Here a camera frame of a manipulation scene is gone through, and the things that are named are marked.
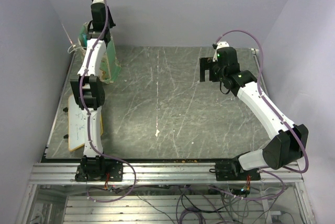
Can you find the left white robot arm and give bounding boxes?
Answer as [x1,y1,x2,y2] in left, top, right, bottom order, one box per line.
[69,1,114,181]

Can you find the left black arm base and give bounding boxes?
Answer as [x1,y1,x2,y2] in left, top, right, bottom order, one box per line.
[75,156,123,182]

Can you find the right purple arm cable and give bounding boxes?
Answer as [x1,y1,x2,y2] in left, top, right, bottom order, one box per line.
[212,29,309,174]

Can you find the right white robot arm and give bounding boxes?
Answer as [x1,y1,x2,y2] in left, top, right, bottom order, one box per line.
[199,42,308,180]

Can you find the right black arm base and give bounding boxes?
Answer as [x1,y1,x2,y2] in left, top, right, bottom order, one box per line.
[209,159,261,181]

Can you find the green white paper bag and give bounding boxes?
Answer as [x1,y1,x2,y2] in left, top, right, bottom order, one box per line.
[77,22,121,84]

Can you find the small whiteboard orange frame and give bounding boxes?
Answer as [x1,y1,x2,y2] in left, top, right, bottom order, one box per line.
[68,95,103,156]

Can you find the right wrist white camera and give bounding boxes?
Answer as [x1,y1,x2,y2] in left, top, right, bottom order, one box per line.
[216,41,230,50]

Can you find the loose floor cables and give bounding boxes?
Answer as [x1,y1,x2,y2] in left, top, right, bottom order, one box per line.
[86,179,288,224]

